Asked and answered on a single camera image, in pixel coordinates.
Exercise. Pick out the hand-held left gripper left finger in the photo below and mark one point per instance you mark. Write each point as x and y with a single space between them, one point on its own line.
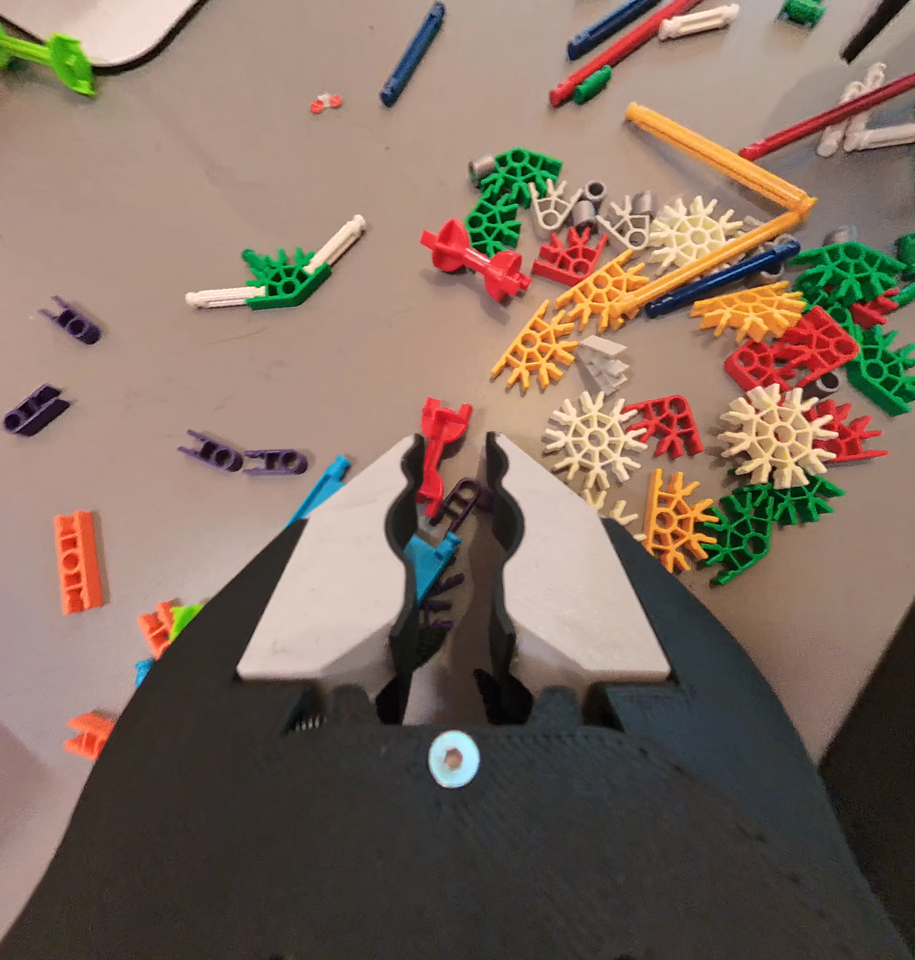
322 592

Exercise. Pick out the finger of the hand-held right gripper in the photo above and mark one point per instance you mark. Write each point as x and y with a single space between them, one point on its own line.
874 30

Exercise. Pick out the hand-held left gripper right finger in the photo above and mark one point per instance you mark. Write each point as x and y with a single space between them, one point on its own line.
585 600

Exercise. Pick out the green toy connector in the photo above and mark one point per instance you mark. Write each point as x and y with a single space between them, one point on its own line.
521 169
493 225
285 289

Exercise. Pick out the green short toy rod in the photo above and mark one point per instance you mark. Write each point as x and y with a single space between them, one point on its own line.
592 84
252 260

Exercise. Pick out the purple toy clip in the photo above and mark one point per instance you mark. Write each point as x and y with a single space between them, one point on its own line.
217 454
34 412
75 324
436 600
465 499
277 461

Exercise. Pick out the pile of colourful toy connectors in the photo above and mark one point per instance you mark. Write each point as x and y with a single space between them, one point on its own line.
592 439

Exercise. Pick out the red toy spool piece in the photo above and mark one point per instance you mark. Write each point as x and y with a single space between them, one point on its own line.
436 442
476 259

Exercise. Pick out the heap of mixed toy rods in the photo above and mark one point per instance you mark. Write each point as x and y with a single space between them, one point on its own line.
720 154

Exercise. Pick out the red long toy rod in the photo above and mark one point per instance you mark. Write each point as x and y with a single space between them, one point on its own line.
615 52

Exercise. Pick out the blue toy rod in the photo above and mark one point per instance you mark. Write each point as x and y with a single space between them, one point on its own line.
412 52
611 26

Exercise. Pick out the grey toy spacer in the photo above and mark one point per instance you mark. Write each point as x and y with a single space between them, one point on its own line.
484 171

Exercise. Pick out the red and white small bit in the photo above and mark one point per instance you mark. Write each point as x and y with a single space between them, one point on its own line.
326 103

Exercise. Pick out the white stand base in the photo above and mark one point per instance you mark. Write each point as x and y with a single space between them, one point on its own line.
105 26

